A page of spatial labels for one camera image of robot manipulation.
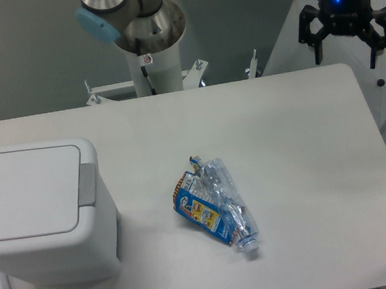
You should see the white trash can lid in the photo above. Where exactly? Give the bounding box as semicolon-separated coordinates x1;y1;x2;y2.
0;145;97;241

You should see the blue snack wrapper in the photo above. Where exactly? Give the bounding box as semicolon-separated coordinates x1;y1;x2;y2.
173;156;233;246

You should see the crushed clear plastic bottle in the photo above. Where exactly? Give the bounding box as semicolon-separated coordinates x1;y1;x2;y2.
189;156;259;254

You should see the white plastic trash can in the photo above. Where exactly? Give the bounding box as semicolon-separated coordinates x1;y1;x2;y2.
0;138;121;286

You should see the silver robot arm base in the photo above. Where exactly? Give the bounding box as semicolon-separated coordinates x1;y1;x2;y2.
75;0;186;81

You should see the white metal mounting frame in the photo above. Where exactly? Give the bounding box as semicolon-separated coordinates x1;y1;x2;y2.
81;49;263;107

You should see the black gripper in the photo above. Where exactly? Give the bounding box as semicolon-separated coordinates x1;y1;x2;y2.
294;0;386;78

